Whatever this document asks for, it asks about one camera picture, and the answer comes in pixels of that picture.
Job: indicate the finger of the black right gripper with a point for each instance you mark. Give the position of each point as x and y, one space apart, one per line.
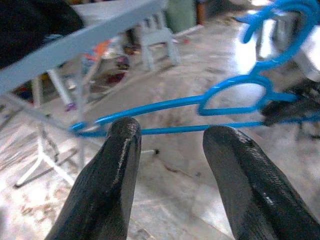
310 90
287 112

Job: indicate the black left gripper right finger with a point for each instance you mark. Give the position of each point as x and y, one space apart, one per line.
250 190

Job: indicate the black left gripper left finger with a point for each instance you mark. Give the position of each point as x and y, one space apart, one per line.
105 190

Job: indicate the blue plastic hanger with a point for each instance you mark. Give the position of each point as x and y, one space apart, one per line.
268 86

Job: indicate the black garment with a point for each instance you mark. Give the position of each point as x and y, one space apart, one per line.
32 27

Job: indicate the white long tube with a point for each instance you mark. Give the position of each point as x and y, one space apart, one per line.
190 30

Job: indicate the green bin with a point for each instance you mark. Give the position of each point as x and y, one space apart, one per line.
181 15

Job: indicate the white folding table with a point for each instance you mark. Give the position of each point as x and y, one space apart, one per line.
75 42

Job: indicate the white plastic kid chair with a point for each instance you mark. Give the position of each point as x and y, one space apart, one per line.
156 35

